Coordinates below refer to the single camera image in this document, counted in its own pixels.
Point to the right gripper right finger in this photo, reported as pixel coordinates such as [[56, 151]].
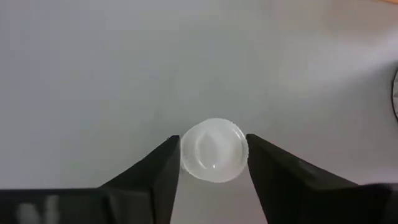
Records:
[[286, 186]]

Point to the triangle patterned plant pot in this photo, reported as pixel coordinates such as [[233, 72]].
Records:
[[395, 93]]

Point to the white opaque pill bottle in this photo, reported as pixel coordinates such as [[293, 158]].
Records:
[[214, 149]]

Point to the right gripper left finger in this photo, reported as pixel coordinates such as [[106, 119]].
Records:
[[152, 183]]

